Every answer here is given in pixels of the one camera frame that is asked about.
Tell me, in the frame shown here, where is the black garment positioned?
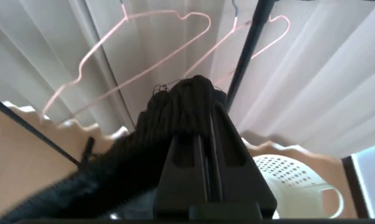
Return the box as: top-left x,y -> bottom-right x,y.
0,74 -> 227,224

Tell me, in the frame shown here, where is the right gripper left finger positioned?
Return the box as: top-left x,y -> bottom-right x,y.
152,132 -> 209,220

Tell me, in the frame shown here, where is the black clothes rack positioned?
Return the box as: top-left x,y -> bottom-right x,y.
0,0 -> 375,172

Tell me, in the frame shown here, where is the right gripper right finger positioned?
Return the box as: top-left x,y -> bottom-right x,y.
206,90 -> 278,220

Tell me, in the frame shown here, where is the white laundry basket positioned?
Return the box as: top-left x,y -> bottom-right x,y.
252,154 -> 344,220

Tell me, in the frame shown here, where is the pink clothes hanger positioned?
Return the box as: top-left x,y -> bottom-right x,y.
183,0 -> 291,86
40,0 -> 212,125

